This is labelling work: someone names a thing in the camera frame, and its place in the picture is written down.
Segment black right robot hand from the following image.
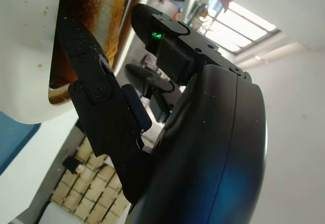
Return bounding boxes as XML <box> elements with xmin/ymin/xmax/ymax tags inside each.
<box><xmin>57</xmin><ymin>3</ymin><xmax>269</xmax><ymax>224</ymax></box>

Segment browned toast slice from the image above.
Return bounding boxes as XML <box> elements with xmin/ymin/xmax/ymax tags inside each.
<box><xmin>86</xmin><ymin>0</ymin><xmax>129</xmax><ymax>66</ymax></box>

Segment cream white toaster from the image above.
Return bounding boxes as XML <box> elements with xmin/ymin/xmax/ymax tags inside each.
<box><xmin>0</xmin><ymin>0</ymin><xmax>141</xmax><ymax>126</ymax></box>

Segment bright window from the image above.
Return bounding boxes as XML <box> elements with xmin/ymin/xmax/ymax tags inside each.
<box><xmin>200</xmin><ymin>0</ymin><xmax>282</xmax><ymax>56</ymax></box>

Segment wooden crates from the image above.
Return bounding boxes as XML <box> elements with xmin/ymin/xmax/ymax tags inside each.
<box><xmin>49</xmin><ymin>132</ymin><xmax>130</xmax><ymax>222</ymax></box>

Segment blue plastic tray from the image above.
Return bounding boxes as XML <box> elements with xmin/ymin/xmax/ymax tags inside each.
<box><xmin>0</xmin><ymin>112</ymin><xmax>42</xmax><ymax>169</ymax></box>

